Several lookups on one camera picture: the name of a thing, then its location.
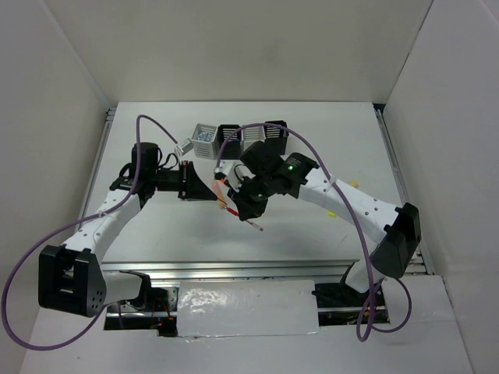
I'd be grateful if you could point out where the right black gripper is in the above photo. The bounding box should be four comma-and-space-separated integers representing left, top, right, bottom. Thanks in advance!
227, 172, 275, 221

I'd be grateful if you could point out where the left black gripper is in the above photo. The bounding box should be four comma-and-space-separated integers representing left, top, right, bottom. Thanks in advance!
150, 161, 218, 202

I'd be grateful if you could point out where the red gel pen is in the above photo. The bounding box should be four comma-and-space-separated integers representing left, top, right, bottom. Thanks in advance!
221, 205, 265, 233

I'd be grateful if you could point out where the orange pastel highlighter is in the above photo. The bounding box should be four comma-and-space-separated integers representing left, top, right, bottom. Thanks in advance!
211, 179, 228, 209

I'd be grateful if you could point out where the blue patterned tape roll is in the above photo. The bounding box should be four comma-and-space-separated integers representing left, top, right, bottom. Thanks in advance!
197, 131, 214, 143

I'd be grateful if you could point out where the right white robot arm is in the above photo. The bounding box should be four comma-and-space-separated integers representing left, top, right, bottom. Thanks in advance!
219, 141, 421, 305

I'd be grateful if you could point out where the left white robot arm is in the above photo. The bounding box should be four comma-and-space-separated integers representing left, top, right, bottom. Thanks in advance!
38, 142, 217, 317

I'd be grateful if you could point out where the silver slotted container left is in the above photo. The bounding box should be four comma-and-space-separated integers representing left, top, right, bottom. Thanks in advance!
191, 123, 218, 160

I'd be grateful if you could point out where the silver slotted container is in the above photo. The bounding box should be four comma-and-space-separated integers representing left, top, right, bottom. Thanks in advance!
191, 123, 218, 160
241, 126, 265, 153

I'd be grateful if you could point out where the black slotted container left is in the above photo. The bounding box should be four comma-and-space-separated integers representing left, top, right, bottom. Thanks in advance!
217, 124, 242, 160

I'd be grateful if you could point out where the black slotted container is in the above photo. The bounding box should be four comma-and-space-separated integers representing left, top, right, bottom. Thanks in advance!
217, 124, 242, 160
264, 120, 288, 156

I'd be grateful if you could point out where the silver slotted container right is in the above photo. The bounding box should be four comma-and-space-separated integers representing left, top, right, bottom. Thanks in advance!
241, 126, 265, 153

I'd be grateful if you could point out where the black slotted container right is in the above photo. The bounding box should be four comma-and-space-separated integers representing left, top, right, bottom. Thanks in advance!
264, 120, 288, 156

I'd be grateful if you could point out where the silver foil sheet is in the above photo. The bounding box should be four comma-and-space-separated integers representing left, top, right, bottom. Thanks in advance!
177, 280, 320, 337

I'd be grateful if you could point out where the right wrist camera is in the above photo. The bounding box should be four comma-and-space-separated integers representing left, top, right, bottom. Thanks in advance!
214, 160, 242, 192

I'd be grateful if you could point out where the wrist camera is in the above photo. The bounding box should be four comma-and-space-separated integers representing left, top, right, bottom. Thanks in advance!
174, 138, 193, 157
214, 160, 242, 192

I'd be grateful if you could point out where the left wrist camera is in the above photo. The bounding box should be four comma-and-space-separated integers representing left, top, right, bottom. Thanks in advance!
174, 138, 193, 157

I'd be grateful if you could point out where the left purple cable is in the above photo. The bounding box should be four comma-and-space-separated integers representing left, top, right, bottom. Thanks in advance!
1, 115, 184, 351

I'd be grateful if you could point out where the aluminium rail frame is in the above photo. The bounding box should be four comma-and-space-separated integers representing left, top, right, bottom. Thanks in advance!
83, 103, 436, 332

